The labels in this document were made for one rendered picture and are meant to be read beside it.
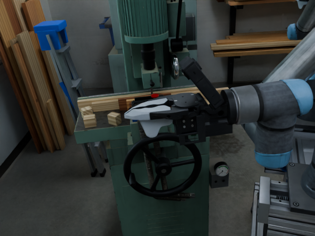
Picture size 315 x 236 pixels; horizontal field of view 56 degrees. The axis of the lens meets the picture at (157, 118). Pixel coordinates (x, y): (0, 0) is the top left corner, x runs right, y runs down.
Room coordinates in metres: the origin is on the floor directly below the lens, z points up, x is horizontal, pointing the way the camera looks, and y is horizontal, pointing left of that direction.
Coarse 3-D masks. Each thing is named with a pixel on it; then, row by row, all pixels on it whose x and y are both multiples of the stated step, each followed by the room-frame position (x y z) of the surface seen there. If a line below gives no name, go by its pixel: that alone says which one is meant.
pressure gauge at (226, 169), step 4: (216, 164) 1.02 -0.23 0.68; (220, 164) 1.01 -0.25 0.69; (224, 164) 1.00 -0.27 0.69; (216, 168) 1.00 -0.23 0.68; (220, 168) 1.00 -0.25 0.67; (224, 168) 1.00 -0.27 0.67; (228, 168) 1.00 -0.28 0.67; (216, 172) 1.00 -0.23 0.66; (220, 172) 1.00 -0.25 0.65; (224, 172) 1.00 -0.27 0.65; (228, 172) 1.00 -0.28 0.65; (220, 176) 1.00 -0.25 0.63
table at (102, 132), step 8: (80, 112) 1.19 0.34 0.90; (96, 112) 1.18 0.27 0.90; (104, 112) 1.17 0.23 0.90; (120, 112) 1.16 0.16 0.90; (80, 120) 1.12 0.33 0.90; (104, 120) 1.10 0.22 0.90; (128, 120) 1.08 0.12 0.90; (80, 128) 1.05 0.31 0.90; (88, 128) 1.04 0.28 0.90; (96, 128) 1.04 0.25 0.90; (104, 128) 1.04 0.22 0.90; (112, 128) 1.04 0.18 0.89; (120, 128) 1.04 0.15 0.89; (128, 128) 1.04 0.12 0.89; (168, 128) 1.04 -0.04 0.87; (80, 136) 1.03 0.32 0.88; (88, 136) 1.03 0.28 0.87; (96, 136) 1.03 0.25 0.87; (104, 136) 1.03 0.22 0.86; (112, 136) 1.04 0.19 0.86; (120, 136) 1.04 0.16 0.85; (128, 136) 1.01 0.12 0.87; (128, 144) 0.95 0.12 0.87; (152, 144) 0.95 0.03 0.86; (160, 144) 0.95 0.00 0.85; (168, 144) 0.95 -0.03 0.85
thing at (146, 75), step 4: (156, 64) 1.26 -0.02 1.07; (156, 68) 1.21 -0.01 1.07; (144, 72) 1.17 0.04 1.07; (148, 72) 1.17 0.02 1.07; (152, 72) 1.17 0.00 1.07; (156, 72) 1.16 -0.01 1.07; (144, 76) 1.16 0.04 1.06; (148, 76) 1.16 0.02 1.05; (152, 76) 1.16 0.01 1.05; (156, 76) 1.16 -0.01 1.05; (144, 80) 1.16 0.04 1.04; (148, 80) 1.16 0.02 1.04; (152, 80) 1.16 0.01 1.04; (156, 80) 1.16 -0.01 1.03; (144, 84) 1.16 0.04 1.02; (148, 84) 1.16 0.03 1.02; (156, 84) 1.16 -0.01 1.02; (144, 88) 1.16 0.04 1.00
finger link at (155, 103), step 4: (152, 100) 0.55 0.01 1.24; (156, 100) 0.55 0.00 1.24; (160, 100) 0.54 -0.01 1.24; (164, 100) 0.54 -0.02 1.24; (140, 104) 0.53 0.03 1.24; (144, 104) 0.53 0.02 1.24; (148, 104) 0.53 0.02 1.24; (152, 104) 0.53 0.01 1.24; (156, 104) 0.52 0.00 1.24; (160, 104) 0.52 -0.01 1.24; (164, 104) 0.53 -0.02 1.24; (132, 108) 0.52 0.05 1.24; (136, 108) 0.52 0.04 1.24; (140, 108) 0.52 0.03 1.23
